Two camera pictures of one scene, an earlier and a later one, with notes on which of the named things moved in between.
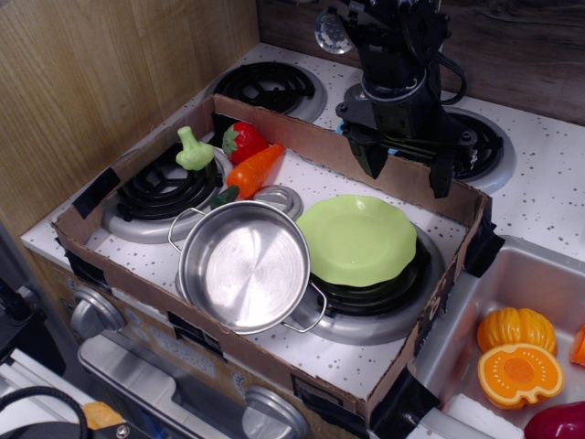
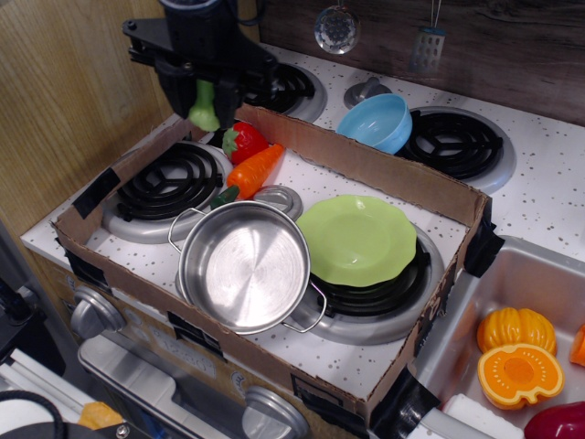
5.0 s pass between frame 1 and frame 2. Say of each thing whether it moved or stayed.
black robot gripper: moved
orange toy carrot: stayed
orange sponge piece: stayed
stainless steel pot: stayed
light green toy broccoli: moved
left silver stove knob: stayed
